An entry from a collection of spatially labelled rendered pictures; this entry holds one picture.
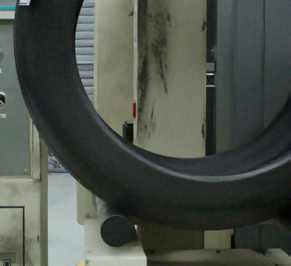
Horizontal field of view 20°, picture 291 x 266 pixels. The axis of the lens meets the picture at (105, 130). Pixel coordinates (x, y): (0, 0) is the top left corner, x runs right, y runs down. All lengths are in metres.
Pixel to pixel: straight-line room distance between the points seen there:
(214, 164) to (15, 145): 0.56
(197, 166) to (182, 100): 0.15
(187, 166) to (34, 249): 0.52
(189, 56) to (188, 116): 0.11
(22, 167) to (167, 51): 0.50
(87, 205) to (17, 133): 0.39
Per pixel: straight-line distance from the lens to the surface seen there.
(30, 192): 1.82
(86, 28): 10.53
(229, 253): 1.52
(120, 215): 1.19
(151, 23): 1.54
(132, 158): 1.16
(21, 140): 1.86
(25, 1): 1.18
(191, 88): 1.54
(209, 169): 1.46
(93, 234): 1.36
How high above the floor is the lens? 1.11
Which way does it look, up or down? 3 degrees down
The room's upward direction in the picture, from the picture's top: straight up
